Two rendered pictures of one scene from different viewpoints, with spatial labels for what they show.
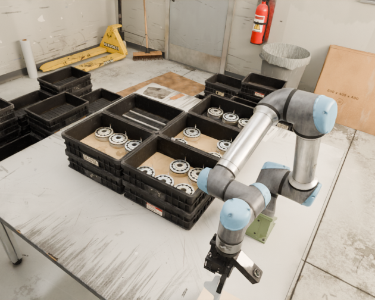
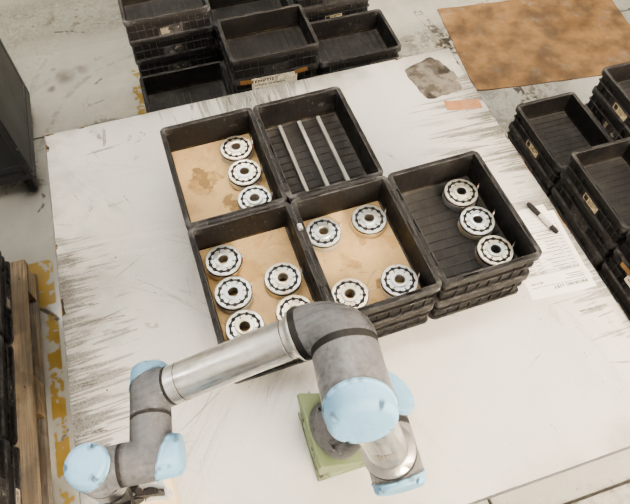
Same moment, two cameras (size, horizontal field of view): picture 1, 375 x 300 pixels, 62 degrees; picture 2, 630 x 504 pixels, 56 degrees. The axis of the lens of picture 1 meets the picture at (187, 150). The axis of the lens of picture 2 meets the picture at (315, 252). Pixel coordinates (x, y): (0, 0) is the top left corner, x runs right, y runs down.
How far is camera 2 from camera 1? 97 cm
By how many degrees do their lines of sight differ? 35
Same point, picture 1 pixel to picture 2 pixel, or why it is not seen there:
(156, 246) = not seen: hidden behind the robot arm
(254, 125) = (247, 346)
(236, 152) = (191, 371)
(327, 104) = (345, 406)
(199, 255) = (215, 428)
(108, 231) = (141, 313)
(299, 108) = (319, 371)
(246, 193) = (136, 447)
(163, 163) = (273, 255)
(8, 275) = not seen: hidden behind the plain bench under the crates
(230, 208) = (74, 458)
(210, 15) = not seen: outside the picture
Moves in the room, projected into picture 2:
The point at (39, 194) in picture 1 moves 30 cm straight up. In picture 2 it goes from (112, 203) to (82, 141)
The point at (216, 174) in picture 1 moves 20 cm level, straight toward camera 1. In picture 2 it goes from (144, 385) to (43, 458)
